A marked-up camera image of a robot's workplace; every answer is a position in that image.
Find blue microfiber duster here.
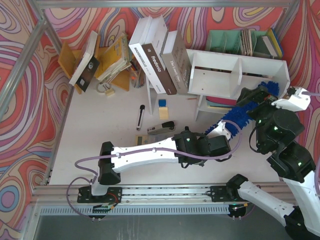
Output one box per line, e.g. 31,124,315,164
204,81,279,138

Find yellow grey calculator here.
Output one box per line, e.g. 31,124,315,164
135,135,153,146

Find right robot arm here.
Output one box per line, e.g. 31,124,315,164
235,86,320,240

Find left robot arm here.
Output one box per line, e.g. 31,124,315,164
91,130,232,196

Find white bookshelf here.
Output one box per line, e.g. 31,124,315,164
187,49,291,117

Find stack of coloured folders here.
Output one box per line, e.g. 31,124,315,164
205,96,237,110

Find grey black stapler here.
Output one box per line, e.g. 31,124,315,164
147,121,176,135

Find blue yellow book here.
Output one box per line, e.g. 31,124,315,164
263,28,284,59

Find green file organizer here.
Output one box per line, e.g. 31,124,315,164
205,30,278,59

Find yellow sticky note pad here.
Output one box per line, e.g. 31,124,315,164
158,107,169,120

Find blue eraser block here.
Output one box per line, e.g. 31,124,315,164
158,99,167,108

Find small white shelf stand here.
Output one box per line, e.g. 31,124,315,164
145,77,158,115

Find black white utility knife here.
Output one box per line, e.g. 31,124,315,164
136,104,145,131

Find grey Lonely City book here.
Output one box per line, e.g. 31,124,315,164
161,30,192,95

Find pencil cup with pencils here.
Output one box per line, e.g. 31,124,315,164
129,58,145,88

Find brown Fredonia book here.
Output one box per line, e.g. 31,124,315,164
142,43,177,95

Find white Mademoiselle book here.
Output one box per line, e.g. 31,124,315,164
128,16,166,94

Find yellow worn books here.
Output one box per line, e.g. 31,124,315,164
96,32,131,83

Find black white paperback book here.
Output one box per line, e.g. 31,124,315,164
69,30,100,92

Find yellow wooden book rack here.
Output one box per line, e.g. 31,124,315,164
58,30,132,94

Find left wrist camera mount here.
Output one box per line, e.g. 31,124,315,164
206,120,231,141

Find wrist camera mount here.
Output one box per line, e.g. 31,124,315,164
271,87,311,112
206,120,231,141

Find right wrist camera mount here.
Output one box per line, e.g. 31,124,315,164
271,87,311,112

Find brass padlock with ring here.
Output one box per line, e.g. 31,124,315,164
95,83,115,97

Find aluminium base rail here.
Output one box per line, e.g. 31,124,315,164
31,184,303,208

